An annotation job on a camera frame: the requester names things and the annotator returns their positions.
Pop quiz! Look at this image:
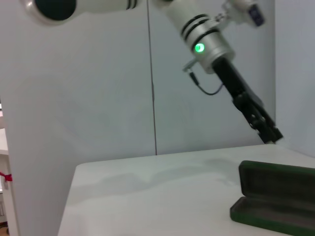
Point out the green glasses case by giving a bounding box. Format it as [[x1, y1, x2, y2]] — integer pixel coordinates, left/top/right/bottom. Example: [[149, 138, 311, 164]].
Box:
[[230, 160, 315, 236]]

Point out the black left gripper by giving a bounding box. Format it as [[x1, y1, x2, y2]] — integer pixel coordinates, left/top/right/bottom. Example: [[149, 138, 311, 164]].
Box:
[[212, 57, 284, 145]]

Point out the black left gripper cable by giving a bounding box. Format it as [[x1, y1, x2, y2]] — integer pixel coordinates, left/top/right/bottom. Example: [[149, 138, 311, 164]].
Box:
[[188, 68, 225, 96]]

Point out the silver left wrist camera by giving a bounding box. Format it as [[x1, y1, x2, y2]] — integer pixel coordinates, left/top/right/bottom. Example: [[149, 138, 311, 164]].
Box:
[[222, 0, 266, 28]]

